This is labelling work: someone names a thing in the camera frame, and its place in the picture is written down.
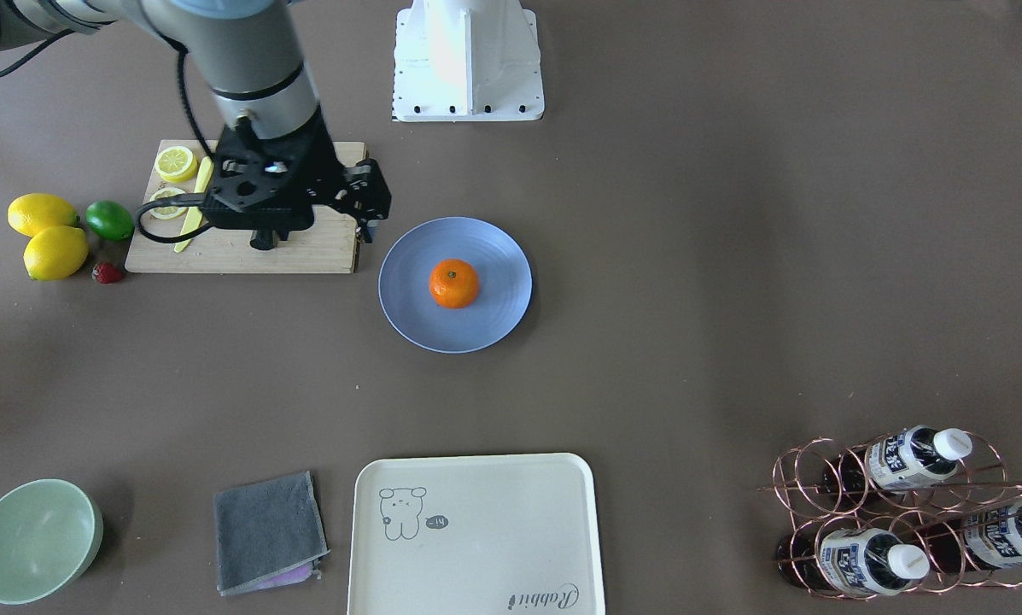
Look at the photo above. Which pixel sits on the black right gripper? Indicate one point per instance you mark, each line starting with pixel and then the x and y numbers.
pixel 327 171

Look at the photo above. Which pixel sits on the orange mandarin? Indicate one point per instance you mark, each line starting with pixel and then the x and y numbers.
pixel 454 284

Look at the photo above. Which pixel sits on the blue plate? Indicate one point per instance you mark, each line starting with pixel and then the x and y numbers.
pixel 505 277

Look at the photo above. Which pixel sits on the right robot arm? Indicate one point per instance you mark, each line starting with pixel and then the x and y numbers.
pixel 247 52

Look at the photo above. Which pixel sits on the steel muddler with black tip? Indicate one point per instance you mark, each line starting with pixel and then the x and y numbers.
pixel 264 240

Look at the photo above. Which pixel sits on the yellow plastic knife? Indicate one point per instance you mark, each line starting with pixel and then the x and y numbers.
pixel 194 217

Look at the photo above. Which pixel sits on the wooden cutting board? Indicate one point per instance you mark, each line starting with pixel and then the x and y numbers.
pixel 330 246

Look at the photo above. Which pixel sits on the lemon slice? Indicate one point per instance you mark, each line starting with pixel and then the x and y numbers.
pixel 176 164
pixel 167 212

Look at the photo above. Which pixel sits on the green lime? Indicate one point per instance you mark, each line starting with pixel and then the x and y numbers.
pixel 109 220

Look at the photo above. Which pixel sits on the red strawberry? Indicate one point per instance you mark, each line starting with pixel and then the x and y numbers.
pixel 107 273

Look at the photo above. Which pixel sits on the yellow lemon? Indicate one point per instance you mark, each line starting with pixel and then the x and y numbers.
pixel 56 252
pixel 32 213

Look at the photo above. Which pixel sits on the grey folded cloth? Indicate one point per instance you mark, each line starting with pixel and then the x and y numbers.
pixel 268 534

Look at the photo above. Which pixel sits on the cream rabbit tray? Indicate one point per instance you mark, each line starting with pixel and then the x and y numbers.
pixel 481 534

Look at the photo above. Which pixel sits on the green bowl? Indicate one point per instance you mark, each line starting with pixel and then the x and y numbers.
pixel 50 532

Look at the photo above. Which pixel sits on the tea bottle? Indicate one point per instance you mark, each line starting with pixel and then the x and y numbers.
pixel 914 458
pixel 851 563
pixel 981 541

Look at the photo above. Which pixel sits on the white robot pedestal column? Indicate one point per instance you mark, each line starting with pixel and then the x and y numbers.
pixel 467 61

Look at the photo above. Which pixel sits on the copper wire bottle rack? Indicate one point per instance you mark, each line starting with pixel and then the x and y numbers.
pixel 980 484

